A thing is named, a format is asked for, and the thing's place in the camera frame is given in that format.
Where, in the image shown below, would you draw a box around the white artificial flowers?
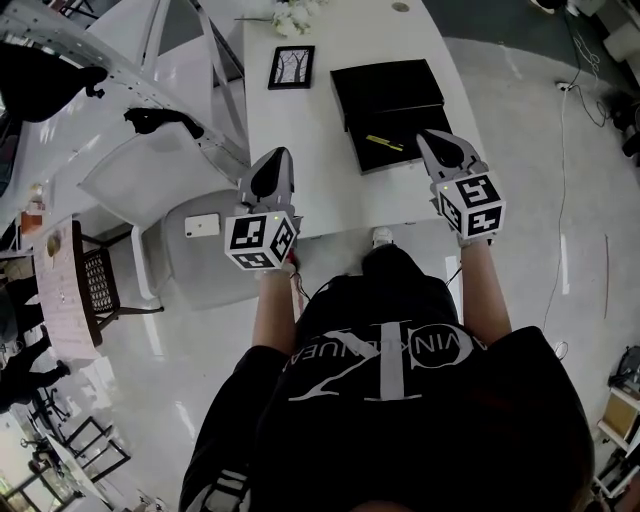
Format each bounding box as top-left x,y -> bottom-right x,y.
269,0 -> 326,37

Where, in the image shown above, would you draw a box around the person's black printed t-shirt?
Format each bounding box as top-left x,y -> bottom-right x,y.
178,272 -> 596,512

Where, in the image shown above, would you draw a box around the black picture frame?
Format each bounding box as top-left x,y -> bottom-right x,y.
267,44 -> 316,91

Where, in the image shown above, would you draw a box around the black floor fan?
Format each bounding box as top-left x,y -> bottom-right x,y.
612,92 -> 640,156

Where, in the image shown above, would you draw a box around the dark lattice wooden chair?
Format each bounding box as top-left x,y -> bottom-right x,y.
71,219 -> 166,349

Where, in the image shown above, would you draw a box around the black garment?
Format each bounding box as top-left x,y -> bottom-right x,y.
123,106 -> 205,140

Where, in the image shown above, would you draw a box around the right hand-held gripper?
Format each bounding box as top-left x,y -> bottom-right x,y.
415,128 -> 507,249

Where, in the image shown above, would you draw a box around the person's left forearm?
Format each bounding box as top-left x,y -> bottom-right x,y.
251,269 -> 299,356

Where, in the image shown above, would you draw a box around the black box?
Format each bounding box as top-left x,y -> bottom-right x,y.
329,58 -> 455,176

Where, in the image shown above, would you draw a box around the black metal frame stool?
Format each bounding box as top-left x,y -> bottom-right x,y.
64,417 -> 131,484

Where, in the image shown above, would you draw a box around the white perforated panel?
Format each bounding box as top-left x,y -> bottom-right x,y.
0,12 -> 251,171

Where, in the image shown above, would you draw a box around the person's black trousers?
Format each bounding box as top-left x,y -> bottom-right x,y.
359,244 -> 426,286

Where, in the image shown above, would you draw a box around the table with pink cloth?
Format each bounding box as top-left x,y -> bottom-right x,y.
32,217 -> 101,361

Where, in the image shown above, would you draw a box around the white extension cable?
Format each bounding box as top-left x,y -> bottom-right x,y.
542,80 -> 572,316

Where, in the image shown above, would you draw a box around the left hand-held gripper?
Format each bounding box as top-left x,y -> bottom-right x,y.
223,146 -> 304,273

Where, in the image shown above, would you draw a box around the black bag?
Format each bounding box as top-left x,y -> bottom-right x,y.
0,42 -> 109,124

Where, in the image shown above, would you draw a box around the white chair with grey seat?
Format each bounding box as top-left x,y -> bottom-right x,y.
77,132 -> 266,311

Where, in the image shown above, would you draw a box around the black office chair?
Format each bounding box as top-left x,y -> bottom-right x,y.
29,389 -> 71,426

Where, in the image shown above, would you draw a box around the person's right forearm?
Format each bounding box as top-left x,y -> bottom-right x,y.
458,239 -> 514,346

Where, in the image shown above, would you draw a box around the white smartphone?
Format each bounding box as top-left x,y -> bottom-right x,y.
183,212 -> 222,239

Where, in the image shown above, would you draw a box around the small orange box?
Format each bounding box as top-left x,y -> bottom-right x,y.
19,209 -> 44,236

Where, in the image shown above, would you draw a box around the red coiled cable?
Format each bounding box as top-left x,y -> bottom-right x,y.
288,252 -> 307,307

